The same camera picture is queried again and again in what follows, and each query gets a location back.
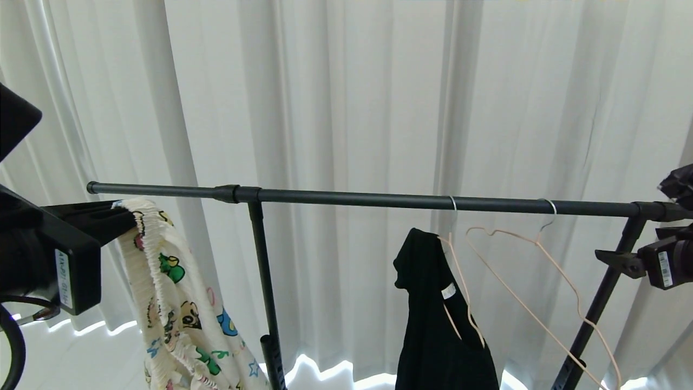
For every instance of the black clothes rack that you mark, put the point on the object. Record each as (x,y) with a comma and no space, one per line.
(379,199)

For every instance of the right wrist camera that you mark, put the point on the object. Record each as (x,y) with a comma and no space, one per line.
(679,187)

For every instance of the black garment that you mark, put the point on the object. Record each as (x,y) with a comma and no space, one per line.
(433,336)

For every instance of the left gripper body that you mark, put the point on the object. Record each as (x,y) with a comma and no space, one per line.
(43,260)

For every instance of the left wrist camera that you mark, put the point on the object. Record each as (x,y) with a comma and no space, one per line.
(13,122)

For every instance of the cream printed garment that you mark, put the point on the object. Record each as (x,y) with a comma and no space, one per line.
(178,325)

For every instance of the white curtain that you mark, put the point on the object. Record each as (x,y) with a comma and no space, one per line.
(352,81)

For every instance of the pink clothes hanger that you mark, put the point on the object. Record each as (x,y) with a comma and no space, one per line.
(530,311)
(459,271)

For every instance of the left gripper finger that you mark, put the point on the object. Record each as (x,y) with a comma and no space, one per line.
(105,227)
(81,210)

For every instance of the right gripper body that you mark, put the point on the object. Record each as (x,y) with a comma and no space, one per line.
(674,262)

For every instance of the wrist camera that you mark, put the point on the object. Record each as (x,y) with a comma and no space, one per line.
(679,187)
(13,122)

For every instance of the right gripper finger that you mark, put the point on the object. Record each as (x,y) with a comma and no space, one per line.
(622,261)

